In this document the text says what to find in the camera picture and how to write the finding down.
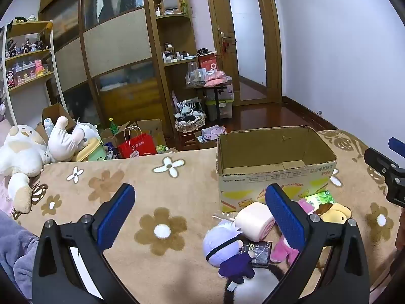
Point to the lace-trimmed basket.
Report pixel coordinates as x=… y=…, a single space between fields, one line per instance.
x=189 y=126

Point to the small dark table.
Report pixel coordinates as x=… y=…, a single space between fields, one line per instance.
x=210 y=90

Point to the green bottle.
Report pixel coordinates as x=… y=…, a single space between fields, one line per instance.
x=113 y=126

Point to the black round tin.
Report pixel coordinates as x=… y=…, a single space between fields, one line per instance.
x=205 y=51

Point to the black packet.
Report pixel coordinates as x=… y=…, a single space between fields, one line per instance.
x=261 y=253

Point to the red paper bag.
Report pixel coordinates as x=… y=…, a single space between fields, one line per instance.
x=137 y=147

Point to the white plush with green outfit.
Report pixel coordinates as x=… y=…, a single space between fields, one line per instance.
x=90 y=152

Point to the wooden framed mirror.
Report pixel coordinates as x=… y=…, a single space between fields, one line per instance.
x=170 y=3

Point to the wooden wardrobe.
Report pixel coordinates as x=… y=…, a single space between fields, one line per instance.
x=117 y=38

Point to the purple-haired doll plush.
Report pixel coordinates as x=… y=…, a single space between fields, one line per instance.
x=221 y=243

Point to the lavender fleece clothing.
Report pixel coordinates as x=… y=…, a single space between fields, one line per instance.
x=17 y=253

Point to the pink swiss roll plush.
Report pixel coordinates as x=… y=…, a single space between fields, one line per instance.
x=253 y=218

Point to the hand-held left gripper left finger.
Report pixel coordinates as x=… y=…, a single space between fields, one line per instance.
x=117 y=218

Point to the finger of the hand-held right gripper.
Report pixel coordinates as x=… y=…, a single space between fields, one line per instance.
x=378 y=161
x=398 y=147

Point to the large white bear plush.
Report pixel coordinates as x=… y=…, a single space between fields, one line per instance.
x=19 y=155

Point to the open brown cardboard box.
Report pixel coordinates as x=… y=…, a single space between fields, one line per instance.
x=55 y=112
x=152 y=129

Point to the white printed bag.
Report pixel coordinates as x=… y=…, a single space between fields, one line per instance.
x=228 y=93

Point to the wooden door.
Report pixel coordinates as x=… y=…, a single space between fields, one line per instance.
x=218 y=12

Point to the brown floral blanket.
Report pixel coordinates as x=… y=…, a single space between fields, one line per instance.
x=110 y=171

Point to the pink plush toy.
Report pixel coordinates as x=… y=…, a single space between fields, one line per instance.
x=281 y=253

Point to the yellow plush toy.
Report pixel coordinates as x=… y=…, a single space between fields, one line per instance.
x=338 y=213

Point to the red box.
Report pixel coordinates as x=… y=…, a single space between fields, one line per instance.
x=208 y=63

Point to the wooden corner shelf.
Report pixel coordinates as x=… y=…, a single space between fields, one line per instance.
x=172 y=79

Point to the clear storage box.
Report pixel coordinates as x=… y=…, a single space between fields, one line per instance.
x=224 y=109

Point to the rows of small figurines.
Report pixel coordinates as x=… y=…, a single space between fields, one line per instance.
x=28 y=46

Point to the white-framed display shelf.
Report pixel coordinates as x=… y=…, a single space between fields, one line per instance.
x=31 y=79

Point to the white round plush toy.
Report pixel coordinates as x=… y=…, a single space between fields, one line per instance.
x=63 y=142

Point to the clear plastic jar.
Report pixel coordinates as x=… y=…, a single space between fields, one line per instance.
x=193 y=72

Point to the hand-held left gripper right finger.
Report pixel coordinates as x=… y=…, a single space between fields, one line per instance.
x=284 y=218

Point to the printed cardboard box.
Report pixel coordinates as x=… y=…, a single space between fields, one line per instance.
x=253 y=152

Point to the pink packets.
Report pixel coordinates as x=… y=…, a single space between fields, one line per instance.
x=215 y=79

